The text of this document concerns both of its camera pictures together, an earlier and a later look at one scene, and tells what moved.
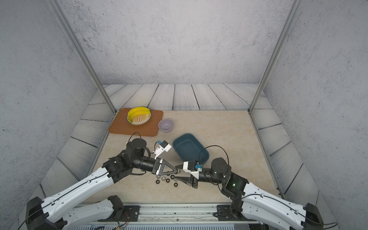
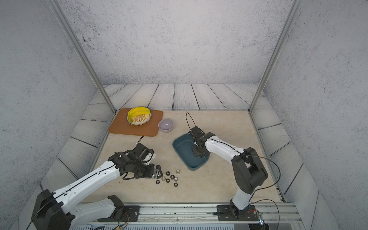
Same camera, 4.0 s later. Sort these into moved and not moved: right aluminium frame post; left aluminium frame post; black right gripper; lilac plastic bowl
Moved: black right gripper
Not moved: left aluminium frame post; right aluminium frame post; lilac plastic bowl
